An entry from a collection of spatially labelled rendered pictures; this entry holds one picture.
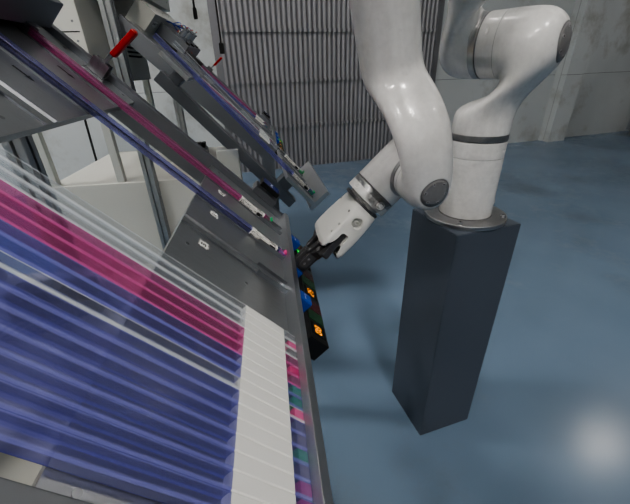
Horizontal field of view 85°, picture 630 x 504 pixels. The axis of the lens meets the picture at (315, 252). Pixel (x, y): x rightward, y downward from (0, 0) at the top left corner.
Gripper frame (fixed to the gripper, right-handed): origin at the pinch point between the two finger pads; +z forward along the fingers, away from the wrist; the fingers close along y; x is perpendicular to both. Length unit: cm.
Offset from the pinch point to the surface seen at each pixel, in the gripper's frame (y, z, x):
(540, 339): 40, -23, -122
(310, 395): -33.1, 0.3, 3.5
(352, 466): 0, 42, -59
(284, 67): 349, -34, 12
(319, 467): -40.5, 0.3, 3.7
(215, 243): -12.1, 2.3, 17.1
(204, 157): 19.0, 2.2, 24.6
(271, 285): -12.5, 2.5, 6.5
